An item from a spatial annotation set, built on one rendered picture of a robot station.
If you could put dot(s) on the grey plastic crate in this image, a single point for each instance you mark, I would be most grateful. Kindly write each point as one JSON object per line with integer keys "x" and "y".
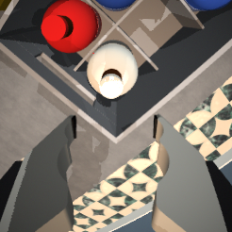
{"x": 177, "y": 47}

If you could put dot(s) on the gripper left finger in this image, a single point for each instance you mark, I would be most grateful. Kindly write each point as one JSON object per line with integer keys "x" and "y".
{"x": 33, "y": 195}

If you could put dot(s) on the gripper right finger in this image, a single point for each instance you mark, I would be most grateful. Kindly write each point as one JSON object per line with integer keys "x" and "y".
{"x": 194, "y": 195}

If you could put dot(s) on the blue bottle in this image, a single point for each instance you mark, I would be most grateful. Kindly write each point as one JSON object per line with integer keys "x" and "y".
{"x": 115, "y": 5}
{"x": 204, "y": 5}

